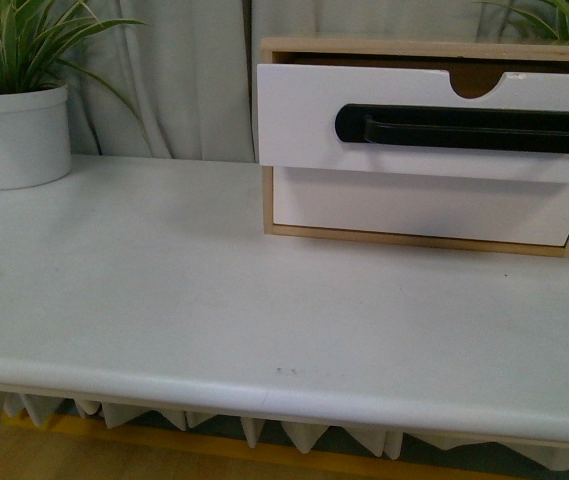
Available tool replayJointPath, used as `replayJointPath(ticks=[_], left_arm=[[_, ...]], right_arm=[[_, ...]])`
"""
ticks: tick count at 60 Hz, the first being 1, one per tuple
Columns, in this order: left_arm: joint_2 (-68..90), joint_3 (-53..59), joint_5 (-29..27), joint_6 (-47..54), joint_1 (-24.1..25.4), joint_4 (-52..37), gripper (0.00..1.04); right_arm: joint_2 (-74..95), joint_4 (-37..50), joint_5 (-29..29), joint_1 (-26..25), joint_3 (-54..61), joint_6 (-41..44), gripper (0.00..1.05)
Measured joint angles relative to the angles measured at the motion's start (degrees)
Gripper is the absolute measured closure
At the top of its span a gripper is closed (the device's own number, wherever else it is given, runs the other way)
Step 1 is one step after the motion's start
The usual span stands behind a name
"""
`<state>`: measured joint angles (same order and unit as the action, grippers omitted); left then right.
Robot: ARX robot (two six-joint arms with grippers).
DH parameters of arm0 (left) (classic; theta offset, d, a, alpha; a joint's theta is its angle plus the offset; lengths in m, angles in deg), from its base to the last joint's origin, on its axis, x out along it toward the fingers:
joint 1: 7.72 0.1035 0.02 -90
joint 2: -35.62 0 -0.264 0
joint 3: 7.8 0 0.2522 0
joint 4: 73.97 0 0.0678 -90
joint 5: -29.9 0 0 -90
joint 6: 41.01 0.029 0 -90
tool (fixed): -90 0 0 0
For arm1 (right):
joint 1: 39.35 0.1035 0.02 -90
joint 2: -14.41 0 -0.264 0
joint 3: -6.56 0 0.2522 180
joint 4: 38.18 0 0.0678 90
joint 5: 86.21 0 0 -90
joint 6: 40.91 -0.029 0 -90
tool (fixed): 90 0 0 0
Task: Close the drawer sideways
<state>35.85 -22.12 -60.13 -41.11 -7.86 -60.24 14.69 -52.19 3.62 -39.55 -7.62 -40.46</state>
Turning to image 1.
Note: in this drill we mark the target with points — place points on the white drawer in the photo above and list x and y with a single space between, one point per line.
419 206
297 106

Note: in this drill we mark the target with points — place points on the black drawer handle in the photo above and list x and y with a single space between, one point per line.
456 128

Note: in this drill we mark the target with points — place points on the green spider plant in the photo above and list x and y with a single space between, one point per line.
547 21
36 41

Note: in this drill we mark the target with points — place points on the green spider plant left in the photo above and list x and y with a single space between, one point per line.
36 41

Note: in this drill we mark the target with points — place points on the white plant pot left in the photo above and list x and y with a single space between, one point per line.
34 138

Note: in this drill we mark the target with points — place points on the green spider plant right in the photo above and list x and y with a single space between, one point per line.
547 21

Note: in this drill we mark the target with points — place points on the wooden drawer cabinet frame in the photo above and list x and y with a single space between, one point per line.
474 70

